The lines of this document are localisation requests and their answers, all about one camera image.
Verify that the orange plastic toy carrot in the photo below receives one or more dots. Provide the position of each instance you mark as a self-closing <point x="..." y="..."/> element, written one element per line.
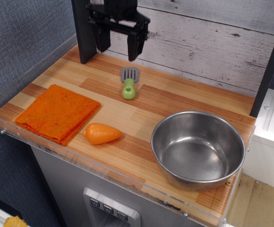
<point x="97" y="133"/>

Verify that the grey toy fridge cabinet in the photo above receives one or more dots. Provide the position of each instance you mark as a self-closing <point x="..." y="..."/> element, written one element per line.
<point x="67" y="182"/>

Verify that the green handled grey toy spatula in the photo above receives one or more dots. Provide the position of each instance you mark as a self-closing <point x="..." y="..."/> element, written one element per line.
<point x="129" y="76"/>

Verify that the clear acrylic table guard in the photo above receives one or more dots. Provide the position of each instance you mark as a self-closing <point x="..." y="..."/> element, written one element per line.
<point x="130" y="160"/>

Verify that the silver dispenser panel with buttons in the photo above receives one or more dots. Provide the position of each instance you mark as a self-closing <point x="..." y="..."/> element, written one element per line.
<point x="104" y="211"/>

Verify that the orange folded towel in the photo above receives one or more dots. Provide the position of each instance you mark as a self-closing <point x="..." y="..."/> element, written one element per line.
<point x="58" y="114"/>

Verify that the black left upright post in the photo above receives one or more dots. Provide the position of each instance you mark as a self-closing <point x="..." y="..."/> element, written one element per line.
<point x="86" y="43"/>

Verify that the black right upright post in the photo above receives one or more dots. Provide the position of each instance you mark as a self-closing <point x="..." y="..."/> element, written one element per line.
<point x="264" y="85"/>

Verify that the black upright post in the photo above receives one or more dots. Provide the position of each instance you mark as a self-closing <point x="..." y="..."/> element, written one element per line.
<point x="86" y="43"/>
<point x="264" y="85"/>

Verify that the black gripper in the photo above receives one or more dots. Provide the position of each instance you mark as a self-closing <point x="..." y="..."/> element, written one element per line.
<point x="120" y="16"/>

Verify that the stainless steel bowl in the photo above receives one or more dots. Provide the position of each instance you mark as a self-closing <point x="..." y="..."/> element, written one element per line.
<point x="197" y="151"/>

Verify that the white ribbed side counter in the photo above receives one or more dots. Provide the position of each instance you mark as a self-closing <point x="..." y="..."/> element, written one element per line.
<point x="259" y="159"/>

